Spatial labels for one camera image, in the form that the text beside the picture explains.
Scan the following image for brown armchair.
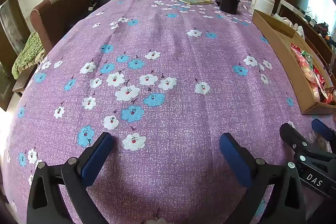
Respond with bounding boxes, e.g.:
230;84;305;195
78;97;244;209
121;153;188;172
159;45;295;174
30;0;98;54

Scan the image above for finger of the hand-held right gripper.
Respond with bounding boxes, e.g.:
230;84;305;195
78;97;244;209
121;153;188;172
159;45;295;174
279;123;315;159
312;118;336;146

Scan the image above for white socks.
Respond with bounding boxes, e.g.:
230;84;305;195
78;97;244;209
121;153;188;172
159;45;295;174
276;15;305;38

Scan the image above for pile of snack packets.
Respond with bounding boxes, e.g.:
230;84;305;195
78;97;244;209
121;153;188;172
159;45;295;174
291;43;336;106

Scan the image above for shallow cardboard box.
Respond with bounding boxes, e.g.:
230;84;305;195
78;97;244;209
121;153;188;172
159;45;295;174
252;9;336;115

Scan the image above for wooden door with glass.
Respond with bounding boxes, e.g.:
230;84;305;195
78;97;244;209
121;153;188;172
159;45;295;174
0;0;30;111

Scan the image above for purple floral tablecloth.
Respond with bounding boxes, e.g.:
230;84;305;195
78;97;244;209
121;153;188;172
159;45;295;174
3;0;336;224

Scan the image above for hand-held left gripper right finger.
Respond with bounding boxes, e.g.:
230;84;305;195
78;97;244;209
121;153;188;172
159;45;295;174
219;133;307;224

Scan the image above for red black object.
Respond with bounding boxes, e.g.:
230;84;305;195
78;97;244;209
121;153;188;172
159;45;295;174
314;22;330;35

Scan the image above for black cup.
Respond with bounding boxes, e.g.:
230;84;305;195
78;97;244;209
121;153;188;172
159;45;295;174
219;0;240;15

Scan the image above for white plastic jar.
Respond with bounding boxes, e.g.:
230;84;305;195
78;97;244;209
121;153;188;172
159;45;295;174
252;0;276;16

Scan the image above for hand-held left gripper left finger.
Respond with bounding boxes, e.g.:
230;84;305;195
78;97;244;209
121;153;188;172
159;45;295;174
26;132;115;224

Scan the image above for small wooden side table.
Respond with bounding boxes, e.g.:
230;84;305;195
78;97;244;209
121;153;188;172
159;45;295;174
12;64;37;97

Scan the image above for green patterned cloth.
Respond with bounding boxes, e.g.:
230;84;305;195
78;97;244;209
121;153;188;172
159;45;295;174
12;31;45;80

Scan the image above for wooden cabinet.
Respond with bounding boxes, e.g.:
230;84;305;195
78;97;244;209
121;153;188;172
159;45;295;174
273;0;336;67

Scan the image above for clear plastic cup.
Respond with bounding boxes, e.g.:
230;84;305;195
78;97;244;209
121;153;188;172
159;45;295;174
235;0;254;10

